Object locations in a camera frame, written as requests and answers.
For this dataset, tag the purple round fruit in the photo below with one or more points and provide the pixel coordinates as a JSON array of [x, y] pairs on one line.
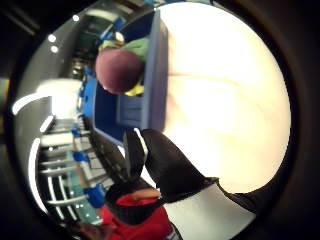
[[118, 70]]

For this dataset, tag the green soft toy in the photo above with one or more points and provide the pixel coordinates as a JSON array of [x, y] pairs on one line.
[[136, 46]]

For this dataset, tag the blue chair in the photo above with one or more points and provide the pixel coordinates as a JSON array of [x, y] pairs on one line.
[[96, 195], [89, 96]]

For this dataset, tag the yellow fruit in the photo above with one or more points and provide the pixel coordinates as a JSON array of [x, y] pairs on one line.
[[136, 90]]

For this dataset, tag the round ceiling lamp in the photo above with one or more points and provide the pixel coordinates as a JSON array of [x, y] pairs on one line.
[[54, 49], [76, 18], [51, 38]]

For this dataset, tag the blue plastic crate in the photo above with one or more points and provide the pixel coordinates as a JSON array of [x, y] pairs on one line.
[[155, 76]]

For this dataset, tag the the person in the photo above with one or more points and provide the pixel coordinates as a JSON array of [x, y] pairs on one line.
[[140, 216]]

